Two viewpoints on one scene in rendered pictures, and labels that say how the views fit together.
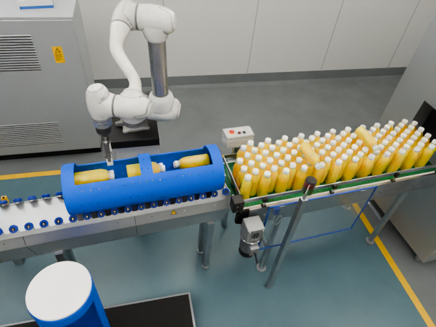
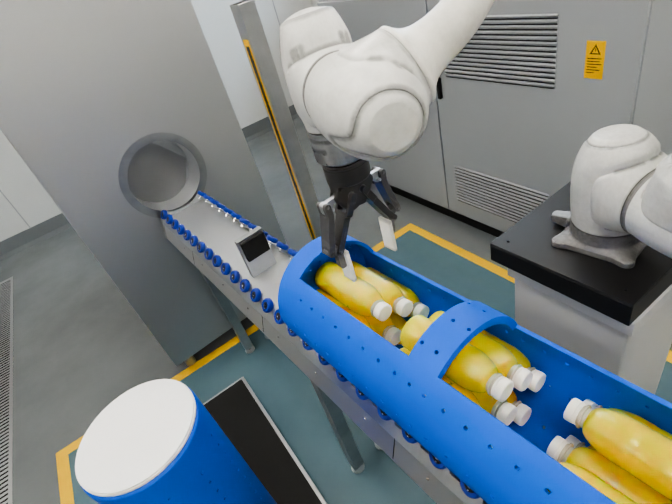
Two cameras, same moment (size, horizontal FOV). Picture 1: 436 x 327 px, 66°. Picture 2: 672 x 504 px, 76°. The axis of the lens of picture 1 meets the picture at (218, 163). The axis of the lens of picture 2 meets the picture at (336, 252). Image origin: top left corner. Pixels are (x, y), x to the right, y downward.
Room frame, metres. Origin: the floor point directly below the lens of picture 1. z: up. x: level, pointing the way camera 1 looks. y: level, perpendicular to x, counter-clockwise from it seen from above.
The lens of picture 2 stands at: (1.11, -0.06, 1.81)
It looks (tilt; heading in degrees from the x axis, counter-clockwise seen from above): 36 degrees down; 83
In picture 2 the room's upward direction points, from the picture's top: 18 degrees counter-clockwise
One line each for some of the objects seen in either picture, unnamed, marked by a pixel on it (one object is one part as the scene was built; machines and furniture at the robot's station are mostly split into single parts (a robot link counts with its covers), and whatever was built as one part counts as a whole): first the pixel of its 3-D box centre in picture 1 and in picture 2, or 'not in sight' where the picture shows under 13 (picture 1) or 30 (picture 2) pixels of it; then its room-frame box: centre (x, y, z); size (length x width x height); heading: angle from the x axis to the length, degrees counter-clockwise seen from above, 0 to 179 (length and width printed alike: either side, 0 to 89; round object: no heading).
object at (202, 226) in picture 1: (202, 230); not in sight; (1.53, 0.06, 0.31); 0.06 x 0.06 x 0.63; 21
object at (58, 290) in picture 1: (59, 289); (137, 431); (0.64, 0.65, 1.03); 0.28 x 0.28 x 0.01
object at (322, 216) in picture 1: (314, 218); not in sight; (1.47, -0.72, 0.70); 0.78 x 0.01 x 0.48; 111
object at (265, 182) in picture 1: (264, 185); not in sight; (1.46, -0.31, 1.00); 0.07 x 0.07 x 0.19
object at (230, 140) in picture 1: (237, 137); not in sight; (1.84, -0.12, 1.05); 0.20 x 0.10 x 0.10; 111
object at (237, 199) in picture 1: (236, 203); not in sight; (1.32, -0.14, 0.95); 0.10 x 0.07 x 0.10; 21
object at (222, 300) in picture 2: not in sight; (229, 313); (0.69, 1.84, 0.31); 0.06 x 0.06 x 0.63; 21
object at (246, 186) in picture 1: (245, 188); not in sight; (1.42, -0.19, 1.00); 0.07 x 0.07 x 0.19
